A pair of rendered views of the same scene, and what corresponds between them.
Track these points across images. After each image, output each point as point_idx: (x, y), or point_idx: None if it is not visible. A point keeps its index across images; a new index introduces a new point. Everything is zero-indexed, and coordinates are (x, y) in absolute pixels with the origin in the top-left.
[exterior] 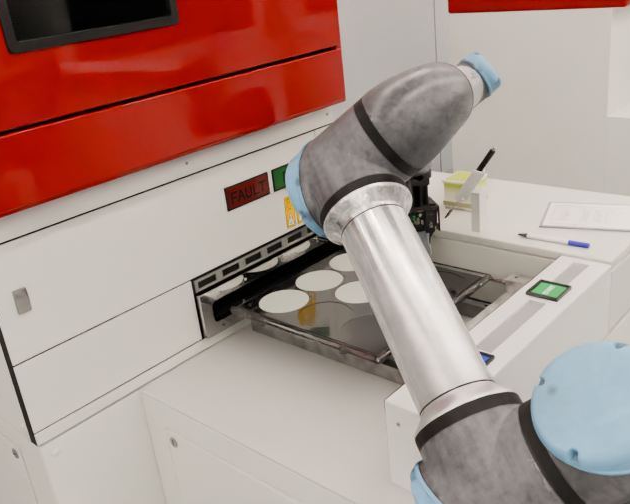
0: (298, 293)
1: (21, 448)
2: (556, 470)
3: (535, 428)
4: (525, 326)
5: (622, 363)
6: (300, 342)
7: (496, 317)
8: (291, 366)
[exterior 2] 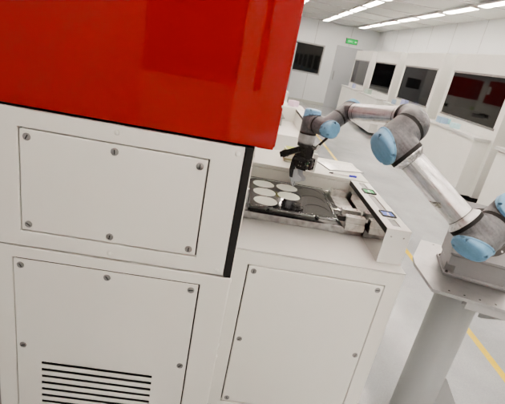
0: (265, 197)
1: (202, 284)
2: None
3: None
4: (381, 203)
5: None
6: (276, 219)
7: (369, 200)
8: (283, 229)
